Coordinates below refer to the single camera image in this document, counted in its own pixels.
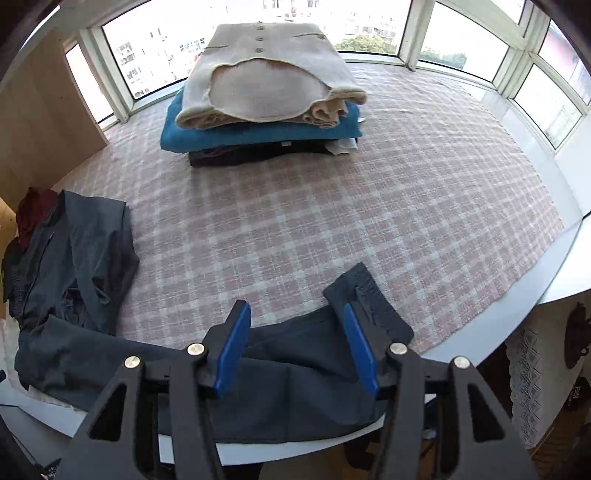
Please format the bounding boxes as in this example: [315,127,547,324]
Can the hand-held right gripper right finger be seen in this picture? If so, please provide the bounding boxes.
[342,300,541,480]

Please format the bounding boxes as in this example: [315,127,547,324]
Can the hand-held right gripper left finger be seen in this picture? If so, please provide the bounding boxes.
[54,300,252,480]

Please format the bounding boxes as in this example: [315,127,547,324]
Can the dark grey pants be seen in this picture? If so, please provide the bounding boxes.
[14,189,414,444]

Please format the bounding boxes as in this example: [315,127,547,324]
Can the pink plaid tablecloth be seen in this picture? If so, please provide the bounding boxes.
[46,62,566,358]

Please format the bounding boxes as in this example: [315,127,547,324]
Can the white lace cloth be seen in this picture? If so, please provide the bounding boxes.
[505,322,563,449]

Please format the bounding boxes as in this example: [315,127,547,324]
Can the black folded garment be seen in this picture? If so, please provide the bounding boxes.
[188,138,334,168]

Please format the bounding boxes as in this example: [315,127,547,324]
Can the white folded garment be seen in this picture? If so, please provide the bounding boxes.
[323,136,360,156]

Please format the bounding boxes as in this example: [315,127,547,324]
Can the dark hanging bag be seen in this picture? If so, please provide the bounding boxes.
[564,302,591,370]

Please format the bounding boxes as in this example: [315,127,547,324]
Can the blue folded garment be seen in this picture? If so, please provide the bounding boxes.
[160,90,365,153]

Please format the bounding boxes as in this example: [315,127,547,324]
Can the black textured garment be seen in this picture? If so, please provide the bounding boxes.
[1,239,29,319]

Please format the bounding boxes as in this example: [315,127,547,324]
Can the dark red cloth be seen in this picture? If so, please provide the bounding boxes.
[17,187,59,250]

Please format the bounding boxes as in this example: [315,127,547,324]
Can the beige knit cardigan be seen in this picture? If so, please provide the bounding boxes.
[175,22,368,131]

